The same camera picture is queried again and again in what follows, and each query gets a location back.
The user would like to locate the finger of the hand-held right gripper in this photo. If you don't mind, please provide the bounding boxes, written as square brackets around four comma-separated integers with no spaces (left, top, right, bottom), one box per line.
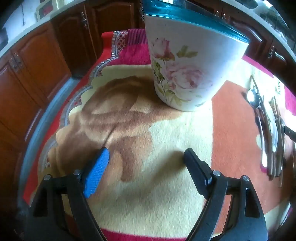
[284,126,296,138]

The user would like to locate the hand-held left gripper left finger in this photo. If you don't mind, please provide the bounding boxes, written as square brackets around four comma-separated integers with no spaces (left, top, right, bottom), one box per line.
[30,147,110,241]

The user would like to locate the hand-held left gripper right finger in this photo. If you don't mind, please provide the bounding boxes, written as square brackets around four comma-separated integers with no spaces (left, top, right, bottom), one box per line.
[183,148,269,241]

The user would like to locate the silver metal utensil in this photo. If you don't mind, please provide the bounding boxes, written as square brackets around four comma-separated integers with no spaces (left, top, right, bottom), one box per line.
[261,95,278,154]

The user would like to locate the metal fork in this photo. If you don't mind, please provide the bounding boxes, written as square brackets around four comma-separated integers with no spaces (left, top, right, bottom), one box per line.
[268,96,282,176]

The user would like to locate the white floral cup teal rim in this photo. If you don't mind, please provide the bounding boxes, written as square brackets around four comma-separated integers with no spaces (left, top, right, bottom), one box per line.
[142,0,251,112]

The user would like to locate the printed fleece blanket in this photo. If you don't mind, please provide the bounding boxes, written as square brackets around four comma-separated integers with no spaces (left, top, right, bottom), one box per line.
[22,28,296,241]

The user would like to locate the brown wooden lower cabinets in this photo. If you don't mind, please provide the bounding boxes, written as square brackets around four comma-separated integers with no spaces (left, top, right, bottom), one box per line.
[0,0,289,200]

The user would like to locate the cream microwave oven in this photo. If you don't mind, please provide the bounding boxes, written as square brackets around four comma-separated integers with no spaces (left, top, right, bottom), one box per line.
[35,0,67,22]

